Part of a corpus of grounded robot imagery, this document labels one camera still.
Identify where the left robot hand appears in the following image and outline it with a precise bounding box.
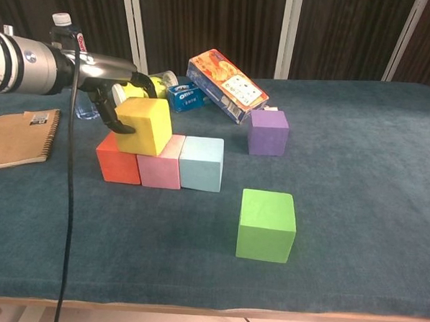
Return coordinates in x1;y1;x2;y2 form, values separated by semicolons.
55;50;161;136

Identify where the yellow foam cube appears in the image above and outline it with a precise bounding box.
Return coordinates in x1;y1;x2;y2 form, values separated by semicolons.
112;95;175;157

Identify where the orange foam cube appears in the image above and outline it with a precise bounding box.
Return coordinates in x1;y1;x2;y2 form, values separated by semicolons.
94;131;144;185

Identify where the light blue foam cube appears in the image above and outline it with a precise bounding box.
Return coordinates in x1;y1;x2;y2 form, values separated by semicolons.
177;135;225;194

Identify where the green foam cube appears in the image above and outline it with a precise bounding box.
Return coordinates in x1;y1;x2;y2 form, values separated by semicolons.
235;187;299;265

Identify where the yellow-green tennis ball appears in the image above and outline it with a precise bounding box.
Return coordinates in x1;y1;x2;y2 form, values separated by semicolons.
121;83;148;99
148;76;169;100

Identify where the clear plastic water bottle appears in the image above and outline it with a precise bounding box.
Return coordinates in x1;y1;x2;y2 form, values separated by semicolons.
45;11;109;122

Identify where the clear tennis ball tube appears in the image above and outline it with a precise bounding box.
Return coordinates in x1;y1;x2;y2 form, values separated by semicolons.
110;67;180;108

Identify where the blue Oreo box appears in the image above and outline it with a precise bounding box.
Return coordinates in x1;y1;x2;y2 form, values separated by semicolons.
166;79;215;114

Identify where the brown spiral notebook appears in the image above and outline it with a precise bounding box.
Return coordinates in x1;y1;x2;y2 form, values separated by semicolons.
0;106;62;176

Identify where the pink foam cube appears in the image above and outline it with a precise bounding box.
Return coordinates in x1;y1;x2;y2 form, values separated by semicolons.
134;132;187;190

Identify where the orange cracker box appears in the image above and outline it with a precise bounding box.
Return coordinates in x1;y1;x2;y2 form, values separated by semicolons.
183;47;272;126

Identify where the purple foam cube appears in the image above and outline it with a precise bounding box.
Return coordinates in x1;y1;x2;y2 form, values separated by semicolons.
246;109;291;158

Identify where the dark blue tablecloth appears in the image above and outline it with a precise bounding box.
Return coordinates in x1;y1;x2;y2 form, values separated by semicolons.
0;61;430;321

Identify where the white metal frame post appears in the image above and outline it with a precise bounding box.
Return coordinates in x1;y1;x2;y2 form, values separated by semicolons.
117;0;152;77
381;0;430;85
275;0;305;81

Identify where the black left hand cable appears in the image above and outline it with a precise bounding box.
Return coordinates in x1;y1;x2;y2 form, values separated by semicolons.
53;32;85;322

